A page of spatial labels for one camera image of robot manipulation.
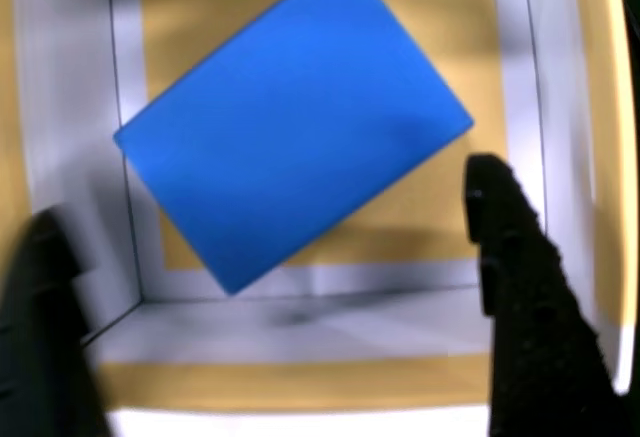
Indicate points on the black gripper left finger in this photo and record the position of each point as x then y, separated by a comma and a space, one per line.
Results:
40, 337

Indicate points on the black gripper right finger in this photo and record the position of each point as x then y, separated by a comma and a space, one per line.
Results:
535, 337

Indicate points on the blue block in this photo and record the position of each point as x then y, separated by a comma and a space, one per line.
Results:
290, 132

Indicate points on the yellow open box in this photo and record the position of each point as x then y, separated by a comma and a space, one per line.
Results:
425, 387

